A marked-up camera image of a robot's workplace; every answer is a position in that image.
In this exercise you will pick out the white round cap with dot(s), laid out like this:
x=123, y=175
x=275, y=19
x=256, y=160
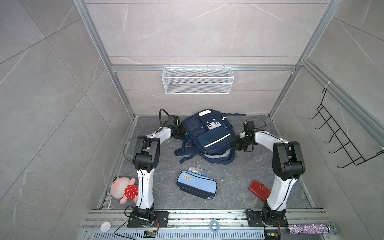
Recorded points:
x=105, y=227

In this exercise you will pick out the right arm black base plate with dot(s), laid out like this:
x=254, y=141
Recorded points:
x=253, y=218

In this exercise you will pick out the clear tape roll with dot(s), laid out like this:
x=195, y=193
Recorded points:
x=214, y=226

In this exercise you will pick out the white wire mesh basket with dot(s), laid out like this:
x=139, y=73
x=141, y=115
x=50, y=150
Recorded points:
x=197, y=80

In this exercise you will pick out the glittery purple tube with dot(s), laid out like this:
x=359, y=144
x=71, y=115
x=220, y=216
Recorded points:
x=313, y=229

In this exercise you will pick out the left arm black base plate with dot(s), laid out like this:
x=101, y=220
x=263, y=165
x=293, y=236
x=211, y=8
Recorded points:
x=161, y=219

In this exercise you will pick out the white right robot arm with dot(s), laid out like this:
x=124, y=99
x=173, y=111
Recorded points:
x=287, y=164

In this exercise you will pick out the black wire hook rack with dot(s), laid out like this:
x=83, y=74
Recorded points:
x=339, y=136

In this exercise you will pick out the clear plastic eraser box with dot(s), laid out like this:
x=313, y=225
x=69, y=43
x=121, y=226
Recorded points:
x=198, y=171

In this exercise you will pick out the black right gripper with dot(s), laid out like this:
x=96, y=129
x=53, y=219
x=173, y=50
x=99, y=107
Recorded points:
x=236, y=143

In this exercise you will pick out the pink plush doll red dress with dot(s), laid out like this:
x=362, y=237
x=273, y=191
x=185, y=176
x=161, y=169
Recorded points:
x=124, y=189

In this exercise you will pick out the navy blue student backpack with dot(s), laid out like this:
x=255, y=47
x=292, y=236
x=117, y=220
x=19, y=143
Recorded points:
x=209, y=135

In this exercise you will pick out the aluminium rail frame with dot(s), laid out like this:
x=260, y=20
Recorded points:
x=194, y=225

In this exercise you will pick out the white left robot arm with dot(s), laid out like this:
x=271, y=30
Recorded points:
x=146, y=158

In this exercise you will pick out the red wallet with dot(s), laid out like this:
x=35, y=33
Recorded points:
x=260, y=190

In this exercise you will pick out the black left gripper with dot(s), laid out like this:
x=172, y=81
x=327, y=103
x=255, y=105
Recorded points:
x=184, y=131

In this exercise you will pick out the light blue pencil case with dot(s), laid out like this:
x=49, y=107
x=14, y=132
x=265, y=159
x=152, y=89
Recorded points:
x=197, y=185

